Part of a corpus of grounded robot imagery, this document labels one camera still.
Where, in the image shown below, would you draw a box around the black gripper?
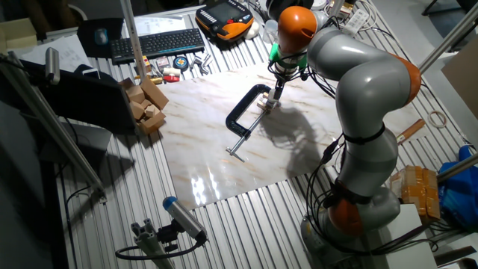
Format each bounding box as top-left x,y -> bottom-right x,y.
273,75 -> 288,102

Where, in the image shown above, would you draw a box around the black C-clamp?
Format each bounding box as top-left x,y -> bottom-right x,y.
225,83 -> 279,164

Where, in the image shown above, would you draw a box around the clear plastic jar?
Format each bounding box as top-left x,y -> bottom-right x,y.
262,19 -> 279,44

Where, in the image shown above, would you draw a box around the white egg shaped object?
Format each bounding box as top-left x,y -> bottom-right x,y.
244,20 -> 261,40

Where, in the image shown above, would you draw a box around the silver pipe fitting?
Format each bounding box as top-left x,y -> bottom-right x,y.
189,53 -> 214,75

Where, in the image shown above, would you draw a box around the black filament spool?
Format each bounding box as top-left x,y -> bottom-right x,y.
265,0 -> 314,22

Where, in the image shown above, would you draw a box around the orange black teach pendant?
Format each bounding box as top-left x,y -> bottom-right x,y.
194,0 -> 255,42

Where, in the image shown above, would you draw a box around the black round tape measure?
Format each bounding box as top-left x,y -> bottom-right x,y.
172,55 -> 190,72

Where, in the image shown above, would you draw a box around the white power strip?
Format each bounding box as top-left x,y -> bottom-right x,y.
343,7 -> 370,35

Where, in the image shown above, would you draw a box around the small red white packet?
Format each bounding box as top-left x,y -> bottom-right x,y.
155,55 -> 172,72

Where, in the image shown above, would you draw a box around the brass fitting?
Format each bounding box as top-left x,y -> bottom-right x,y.
134,75 -> 164,85

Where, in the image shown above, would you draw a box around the open cardboard box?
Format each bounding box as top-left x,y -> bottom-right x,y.
118,76 -> 170,136

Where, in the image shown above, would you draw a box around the black keyboard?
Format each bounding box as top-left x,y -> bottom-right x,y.
109,28 -> 206,65

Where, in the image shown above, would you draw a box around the white printed sheet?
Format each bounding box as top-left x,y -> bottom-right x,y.
122,15 -> 187,38

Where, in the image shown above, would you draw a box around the tape roll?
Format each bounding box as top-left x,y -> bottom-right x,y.
428,110 -> 448,129

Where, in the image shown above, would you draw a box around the brown taped package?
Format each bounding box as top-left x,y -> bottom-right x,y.
390,165 -> 441,221

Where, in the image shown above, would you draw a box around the brown cardboard sheet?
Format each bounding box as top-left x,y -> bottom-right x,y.
441,37 -> 478,120

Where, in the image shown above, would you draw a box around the grey computer mouse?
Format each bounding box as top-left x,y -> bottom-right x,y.
93,28 -> 109,46

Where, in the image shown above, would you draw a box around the smartphone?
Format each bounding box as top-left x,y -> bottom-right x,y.
81,67 -> 102,80

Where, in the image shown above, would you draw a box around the dark laptop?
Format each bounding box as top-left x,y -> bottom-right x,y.
18,58 -> 138,171

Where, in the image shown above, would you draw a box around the short aluminium profile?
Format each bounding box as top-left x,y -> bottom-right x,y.
130,218 -> 176,269

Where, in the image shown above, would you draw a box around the black mouse pad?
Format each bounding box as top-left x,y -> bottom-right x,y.
76,17 -> 125,59

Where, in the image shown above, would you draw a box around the blue bag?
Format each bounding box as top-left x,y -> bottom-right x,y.
438,144 -> 478,231

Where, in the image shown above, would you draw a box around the white paper sheets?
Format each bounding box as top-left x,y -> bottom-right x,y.
20,33 -> 94,74

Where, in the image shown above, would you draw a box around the beige boxes stack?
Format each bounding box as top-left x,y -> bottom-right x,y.
0,17 -> 38,53

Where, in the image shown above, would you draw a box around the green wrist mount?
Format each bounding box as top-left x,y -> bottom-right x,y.
267,42 -> 309,72

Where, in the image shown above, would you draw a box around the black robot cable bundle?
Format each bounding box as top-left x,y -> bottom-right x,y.
267,16 -> 440,259

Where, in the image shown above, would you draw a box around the white valve red handle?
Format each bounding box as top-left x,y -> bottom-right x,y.
163,67 -> 182,83

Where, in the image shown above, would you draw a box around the wooden handle hammer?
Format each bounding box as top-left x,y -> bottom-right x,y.
396,118 -> 426,143

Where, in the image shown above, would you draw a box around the grey camera blue tip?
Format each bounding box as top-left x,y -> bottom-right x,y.
162,196 -> 209,244

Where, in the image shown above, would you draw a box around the aluminium frame post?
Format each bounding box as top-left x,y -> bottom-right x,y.
119,0 -> 147,81
418,1 -> 478,72
435,152 -> 478,184

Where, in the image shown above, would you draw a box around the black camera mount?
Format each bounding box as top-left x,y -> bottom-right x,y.
156,219 -> 181,253

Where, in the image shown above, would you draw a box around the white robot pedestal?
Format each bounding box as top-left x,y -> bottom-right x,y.
367,203 -> 438,269

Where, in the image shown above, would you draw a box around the black camera cable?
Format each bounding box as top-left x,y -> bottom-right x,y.
114,234 -> 208,262

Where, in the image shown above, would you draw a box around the aluminium frame strut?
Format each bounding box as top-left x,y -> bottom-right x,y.
0,52 -> 108,205

